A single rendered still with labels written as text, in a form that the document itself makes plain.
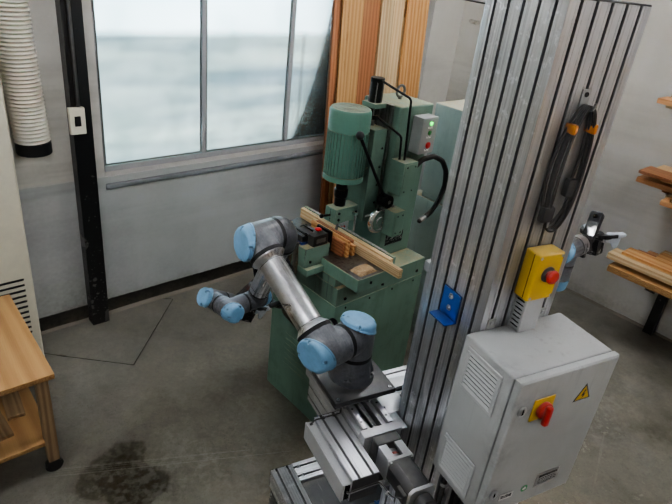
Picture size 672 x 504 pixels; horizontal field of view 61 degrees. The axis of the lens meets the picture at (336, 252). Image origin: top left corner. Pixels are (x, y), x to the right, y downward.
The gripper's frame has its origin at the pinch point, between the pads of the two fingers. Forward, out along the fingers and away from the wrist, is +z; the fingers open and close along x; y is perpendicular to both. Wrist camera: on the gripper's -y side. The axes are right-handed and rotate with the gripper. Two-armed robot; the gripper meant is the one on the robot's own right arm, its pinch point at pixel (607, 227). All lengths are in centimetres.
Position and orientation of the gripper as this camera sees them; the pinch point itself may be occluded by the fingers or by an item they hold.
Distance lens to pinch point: 243.4
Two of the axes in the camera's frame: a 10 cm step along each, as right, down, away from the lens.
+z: 7.5, -2.3, 6.2
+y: -0.2, 9.3, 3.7
